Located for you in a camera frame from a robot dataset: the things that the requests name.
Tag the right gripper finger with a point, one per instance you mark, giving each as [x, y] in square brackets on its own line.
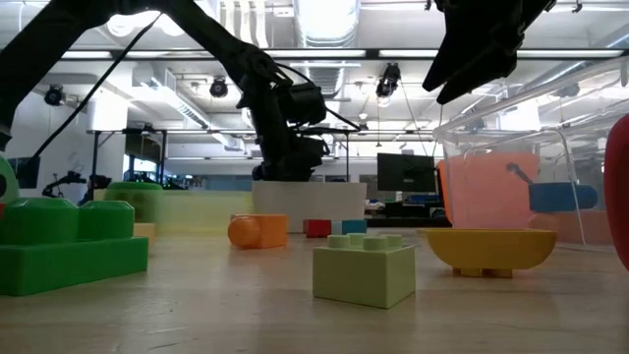
[491, 74]
[457, 61]

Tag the yellow square toy block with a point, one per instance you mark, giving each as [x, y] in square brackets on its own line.
[145, 232]

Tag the yellow bowl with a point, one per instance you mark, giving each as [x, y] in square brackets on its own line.
[486, 251]

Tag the green stepped toy block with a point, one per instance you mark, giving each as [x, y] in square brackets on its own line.
[74, 265]

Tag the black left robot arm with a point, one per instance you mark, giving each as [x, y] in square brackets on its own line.
[221, 39]

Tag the black background robot arm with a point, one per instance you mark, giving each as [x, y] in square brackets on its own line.
[74, 177]

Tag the small red toy block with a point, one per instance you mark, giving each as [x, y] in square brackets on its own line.
[318, 228]

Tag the orange stepped toy block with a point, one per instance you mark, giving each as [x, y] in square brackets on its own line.
[265, 231]

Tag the teal toy block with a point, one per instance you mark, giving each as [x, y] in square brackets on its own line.
[355, 226]

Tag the yellow translucent plastic bin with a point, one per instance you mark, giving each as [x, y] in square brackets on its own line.
[206, 209]

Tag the black ceiling spotlight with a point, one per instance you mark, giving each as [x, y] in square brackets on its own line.
[54, 96]
[218, 87]

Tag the clear plastic container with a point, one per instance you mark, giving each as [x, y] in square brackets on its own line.
[565, 147]

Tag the large black monitor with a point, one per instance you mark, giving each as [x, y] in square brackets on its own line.
[405, 172]

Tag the orange plastic bucket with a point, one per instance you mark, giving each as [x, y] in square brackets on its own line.
[491, 192]

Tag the dark background desk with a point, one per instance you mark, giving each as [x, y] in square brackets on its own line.
[408, 209]

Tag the light green toy block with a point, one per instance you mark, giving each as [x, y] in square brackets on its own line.
[363, 277]

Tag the small black monitor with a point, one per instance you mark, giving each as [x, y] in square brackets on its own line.
[27, 172]

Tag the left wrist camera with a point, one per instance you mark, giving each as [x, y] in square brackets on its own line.
[307, 103]

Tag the black overhead camera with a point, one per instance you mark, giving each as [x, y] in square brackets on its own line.
[388, 81]

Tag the silver ventilation duct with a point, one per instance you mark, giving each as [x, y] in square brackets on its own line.
[324, 78]

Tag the black background table frame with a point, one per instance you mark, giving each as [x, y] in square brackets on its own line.
[196, 131]

